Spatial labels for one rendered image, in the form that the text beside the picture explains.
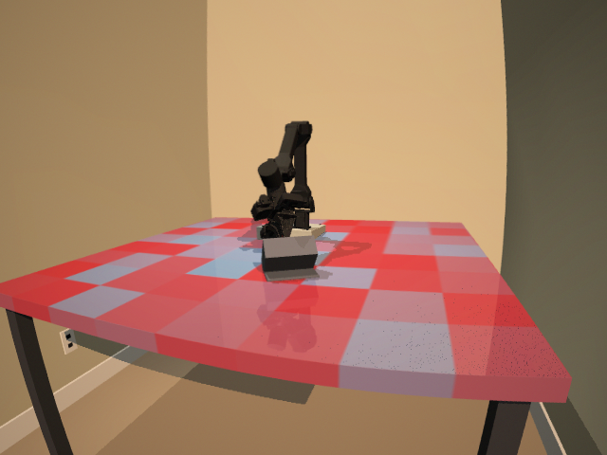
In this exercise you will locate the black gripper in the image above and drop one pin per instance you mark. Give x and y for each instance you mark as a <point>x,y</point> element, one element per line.
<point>282,219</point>

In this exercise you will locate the dark grey sloped panel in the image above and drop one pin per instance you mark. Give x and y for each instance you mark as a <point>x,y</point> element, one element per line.
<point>289,258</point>

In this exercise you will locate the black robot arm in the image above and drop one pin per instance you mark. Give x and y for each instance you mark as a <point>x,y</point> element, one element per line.
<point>276,171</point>

